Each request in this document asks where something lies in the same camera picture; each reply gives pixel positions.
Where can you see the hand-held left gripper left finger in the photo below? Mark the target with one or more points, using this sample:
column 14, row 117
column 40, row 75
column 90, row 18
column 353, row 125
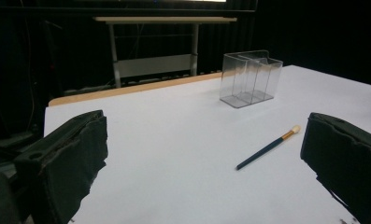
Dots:
column 64, row 155

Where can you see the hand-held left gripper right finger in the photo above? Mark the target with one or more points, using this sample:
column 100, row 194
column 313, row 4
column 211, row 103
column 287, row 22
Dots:
column 345, row 155

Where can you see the dark blue makeup brush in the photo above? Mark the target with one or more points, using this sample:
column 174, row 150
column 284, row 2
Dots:
column 264, row 150

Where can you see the clear plastic organizer box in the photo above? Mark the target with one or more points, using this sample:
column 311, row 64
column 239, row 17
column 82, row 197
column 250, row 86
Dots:
column 250, row 79

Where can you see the black curtain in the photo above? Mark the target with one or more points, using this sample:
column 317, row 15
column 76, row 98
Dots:
column 323, row 34

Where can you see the white desk with metal legs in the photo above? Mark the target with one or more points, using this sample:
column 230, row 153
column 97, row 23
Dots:
column 155, row 46

